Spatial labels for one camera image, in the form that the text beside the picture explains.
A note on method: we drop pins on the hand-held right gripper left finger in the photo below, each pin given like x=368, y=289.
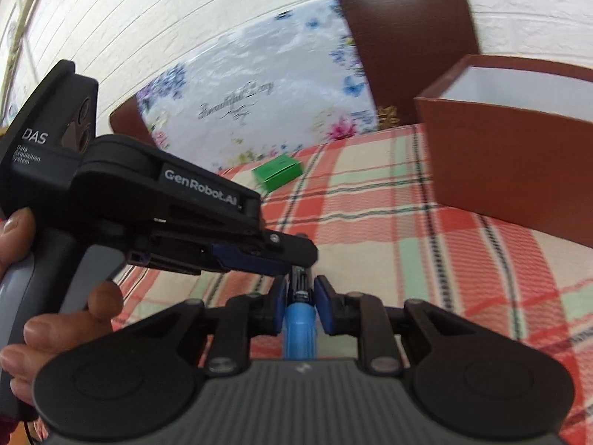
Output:
x=277, y=306

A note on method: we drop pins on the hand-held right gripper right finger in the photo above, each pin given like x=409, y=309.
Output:
x=325, y=308

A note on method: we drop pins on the white floral cushion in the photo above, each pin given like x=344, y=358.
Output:
x=259, y=88

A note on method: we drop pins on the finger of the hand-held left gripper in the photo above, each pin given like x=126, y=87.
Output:
x=292, y=248

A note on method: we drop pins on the blue pen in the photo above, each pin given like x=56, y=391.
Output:
x=300, y=333

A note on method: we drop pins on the plaid tablecloth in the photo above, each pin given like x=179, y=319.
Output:
x=394, y=241

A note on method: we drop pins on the small green box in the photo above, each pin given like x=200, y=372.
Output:
x=278, y=172

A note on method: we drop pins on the brown chair back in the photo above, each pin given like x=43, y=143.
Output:
x=407, y=41
x=129, y=123

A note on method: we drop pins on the brown box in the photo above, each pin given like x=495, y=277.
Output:
x=505, y=167

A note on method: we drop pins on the person's left hand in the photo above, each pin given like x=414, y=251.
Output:
x=69, y=329

